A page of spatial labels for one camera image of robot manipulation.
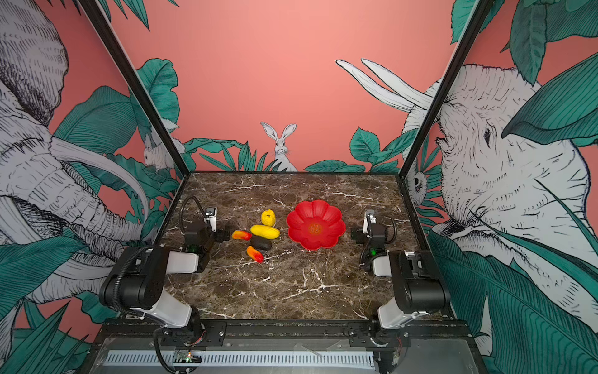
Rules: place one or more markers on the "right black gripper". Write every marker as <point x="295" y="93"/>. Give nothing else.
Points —
<point x="360" y="235"/>

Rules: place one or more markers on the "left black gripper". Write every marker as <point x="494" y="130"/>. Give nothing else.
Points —
<point x="219" y="234"/>

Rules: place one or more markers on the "dark fake avocado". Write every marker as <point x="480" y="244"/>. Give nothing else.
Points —
<point x="260" y="243"/>

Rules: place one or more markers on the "long yellow fake fruit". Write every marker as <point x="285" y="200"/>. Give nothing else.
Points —
<point x="265" y="231"/>

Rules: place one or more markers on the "small yellow fake lemon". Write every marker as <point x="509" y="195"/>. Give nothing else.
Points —
<point x="268" y="218"/>

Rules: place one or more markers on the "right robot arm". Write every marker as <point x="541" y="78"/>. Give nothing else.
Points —
<point x="418" y="288"/>

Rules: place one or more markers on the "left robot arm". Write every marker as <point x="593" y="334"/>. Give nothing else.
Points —
<point x="135" y="285"/>

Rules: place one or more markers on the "red-yellow fake mango upper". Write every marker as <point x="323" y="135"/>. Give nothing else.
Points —
<point x="241" y="235"/>

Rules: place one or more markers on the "red-yellow fake mango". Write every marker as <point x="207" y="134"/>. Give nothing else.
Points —
<point x="255" y="255"/>
<point x="241" y="235"/>

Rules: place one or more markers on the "red-yellow fake mango lower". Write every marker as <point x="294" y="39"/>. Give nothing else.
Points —
<point x="255" y="255"/>

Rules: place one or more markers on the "red flower-shaped fruit bowl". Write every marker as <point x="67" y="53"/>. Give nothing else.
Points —
<point x="316" y="225"/>

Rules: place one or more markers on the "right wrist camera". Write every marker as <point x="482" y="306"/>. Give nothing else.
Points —
<point x="369" y="219"/>

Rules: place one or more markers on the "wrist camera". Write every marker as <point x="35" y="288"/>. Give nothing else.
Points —
<point x="369" y="219"/>
<point x="210" y="217"/>

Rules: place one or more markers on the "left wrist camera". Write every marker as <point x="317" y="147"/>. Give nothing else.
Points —
<point x="210" y="217"/>

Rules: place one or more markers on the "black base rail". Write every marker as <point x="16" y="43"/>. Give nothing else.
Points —
<point x="361" y="333"/>

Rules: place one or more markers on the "white slotted cable duct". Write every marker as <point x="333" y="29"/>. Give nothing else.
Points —
<point x="353" y="360"/>

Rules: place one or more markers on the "left black frame post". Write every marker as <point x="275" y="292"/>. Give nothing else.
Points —
<point x="105" y="32"/>

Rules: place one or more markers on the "black frame post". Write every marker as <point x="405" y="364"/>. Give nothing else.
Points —
<point x="105" y="32"/>
<point x="475" y="22"/>

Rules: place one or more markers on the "right black frame post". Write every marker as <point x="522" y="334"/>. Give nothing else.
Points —
<point x="475" y="22"/>

